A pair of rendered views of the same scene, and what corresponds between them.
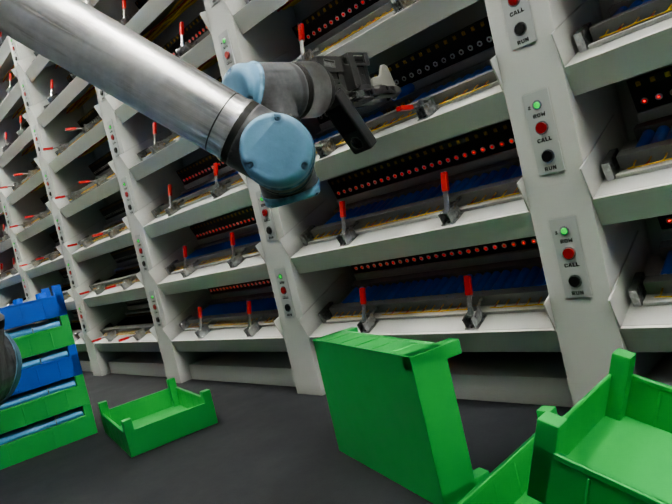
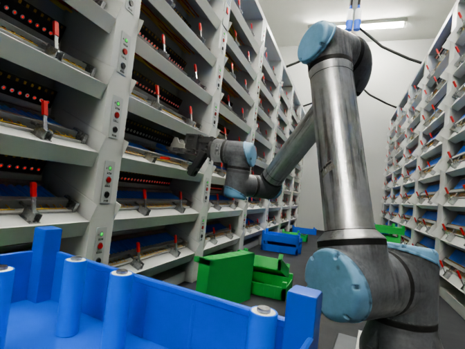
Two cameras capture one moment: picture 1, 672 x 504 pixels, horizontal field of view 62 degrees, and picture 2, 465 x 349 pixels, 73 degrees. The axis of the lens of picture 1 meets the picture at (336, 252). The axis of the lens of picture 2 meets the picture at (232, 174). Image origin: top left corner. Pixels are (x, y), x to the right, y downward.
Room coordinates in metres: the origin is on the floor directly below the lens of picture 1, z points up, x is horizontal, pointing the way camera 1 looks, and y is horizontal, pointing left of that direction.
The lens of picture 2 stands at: (1.44, 1.12, 0.46)
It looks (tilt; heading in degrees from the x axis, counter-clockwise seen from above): 3 degrees up; 243
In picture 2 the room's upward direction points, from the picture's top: 6 degrees clockwise
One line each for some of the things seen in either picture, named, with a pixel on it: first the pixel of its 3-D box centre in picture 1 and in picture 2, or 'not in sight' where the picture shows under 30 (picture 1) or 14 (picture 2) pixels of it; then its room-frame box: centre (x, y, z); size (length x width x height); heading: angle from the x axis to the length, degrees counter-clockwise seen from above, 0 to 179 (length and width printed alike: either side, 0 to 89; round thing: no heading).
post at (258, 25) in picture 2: not in sight; (239, 134); (0.39, -0.89, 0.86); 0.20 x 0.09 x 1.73; 133
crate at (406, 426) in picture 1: (390, 402); (223, 279); (0.84, -0.03, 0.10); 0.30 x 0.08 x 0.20; 26
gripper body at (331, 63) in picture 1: (339, 84); (200, 146); (0.99, -0.07, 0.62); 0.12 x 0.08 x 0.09; 133
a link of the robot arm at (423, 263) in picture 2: not in sight; (400, 278); (0.68, 0.61, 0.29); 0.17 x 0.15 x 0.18; 2
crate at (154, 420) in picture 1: (154, 412); not in sight; (1.36, 0.52, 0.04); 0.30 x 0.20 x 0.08; 33
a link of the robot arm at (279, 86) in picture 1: (265, 94); (239, 154); (0.87, 0.05, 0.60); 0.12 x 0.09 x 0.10; 133
